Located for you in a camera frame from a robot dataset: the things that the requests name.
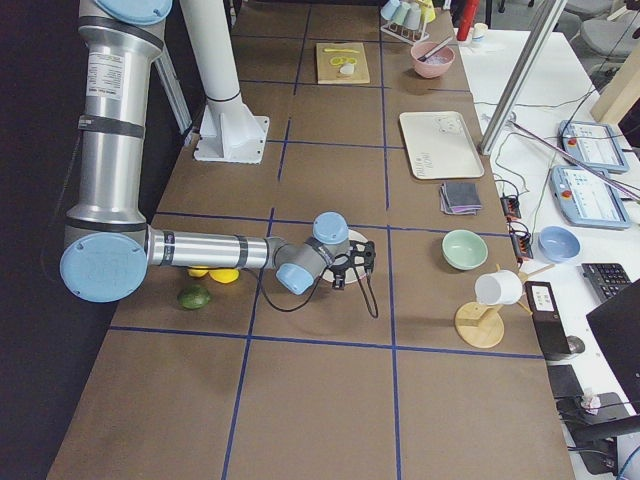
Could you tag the red bottle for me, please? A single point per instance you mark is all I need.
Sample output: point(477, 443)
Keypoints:
point(467, 19)

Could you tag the near teach pendant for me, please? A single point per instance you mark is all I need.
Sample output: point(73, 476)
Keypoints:
point(587, 201)

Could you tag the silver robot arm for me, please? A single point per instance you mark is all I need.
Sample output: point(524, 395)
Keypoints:
point(108, 243)

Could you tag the mint green bowl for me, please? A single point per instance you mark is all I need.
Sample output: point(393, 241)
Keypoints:
point(464, 250)

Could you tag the white mug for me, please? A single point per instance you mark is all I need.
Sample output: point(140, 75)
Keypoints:
point(503, 287)

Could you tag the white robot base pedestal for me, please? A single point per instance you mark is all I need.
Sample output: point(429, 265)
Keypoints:
point(229, 132)

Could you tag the blue bowl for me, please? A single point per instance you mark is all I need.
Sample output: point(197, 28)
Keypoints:
point(558, 244)

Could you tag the black phone stand box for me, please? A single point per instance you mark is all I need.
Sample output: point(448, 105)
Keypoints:
point(547, 322)

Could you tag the yellow lemon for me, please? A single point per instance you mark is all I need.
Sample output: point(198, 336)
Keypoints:
point(197, 272)
point(224, 276)

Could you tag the bamboo cutting board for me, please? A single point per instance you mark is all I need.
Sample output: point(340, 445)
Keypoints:
point(341, 63)

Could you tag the grey folded cloth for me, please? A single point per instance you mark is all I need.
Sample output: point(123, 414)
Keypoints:
point(459, 198)

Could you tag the white bear tray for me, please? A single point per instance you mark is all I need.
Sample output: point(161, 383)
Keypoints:
point(439, 146)

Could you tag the cream round plate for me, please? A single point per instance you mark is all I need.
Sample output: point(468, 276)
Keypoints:
point(353, 235)

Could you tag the cup rack with cups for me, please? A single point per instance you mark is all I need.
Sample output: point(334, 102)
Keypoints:
point(407, 21)

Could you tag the yellow lemon lower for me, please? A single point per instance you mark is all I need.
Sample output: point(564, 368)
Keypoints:
point(224, 276)

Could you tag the pink bowl with ice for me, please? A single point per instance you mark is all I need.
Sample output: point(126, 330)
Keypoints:
point(436, 65)

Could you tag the far teach pendant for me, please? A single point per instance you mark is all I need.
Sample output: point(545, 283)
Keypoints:
point(594, 144)

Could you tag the yellow plastic knife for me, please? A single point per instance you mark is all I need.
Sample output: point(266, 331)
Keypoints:
point(340, 50)

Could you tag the black keyboard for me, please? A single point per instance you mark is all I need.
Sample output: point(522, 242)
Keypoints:
point(606, 279)

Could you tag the aluminium frame post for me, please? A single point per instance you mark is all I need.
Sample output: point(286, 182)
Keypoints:
point(548, 16)

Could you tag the teach pendant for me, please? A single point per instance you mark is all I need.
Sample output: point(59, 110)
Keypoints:
point(587, 201)
point(594, 144)

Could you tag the steel muddler black tip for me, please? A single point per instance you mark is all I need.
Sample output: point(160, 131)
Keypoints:
point(435, 49)

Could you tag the white steamed bun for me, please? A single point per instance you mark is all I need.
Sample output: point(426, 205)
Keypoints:
point(347, 69)

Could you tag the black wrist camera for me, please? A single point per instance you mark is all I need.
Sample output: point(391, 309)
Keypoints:
point(339, 282)

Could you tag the yellow lemon upper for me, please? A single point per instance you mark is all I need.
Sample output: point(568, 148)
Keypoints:
point(197, 272)

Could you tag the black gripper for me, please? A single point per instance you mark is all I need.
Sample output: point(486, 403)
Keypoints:
point(339, 278)

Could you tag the wooden mug stand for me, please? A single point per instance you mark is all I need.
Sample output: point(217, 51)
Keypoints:
point(480, 325)

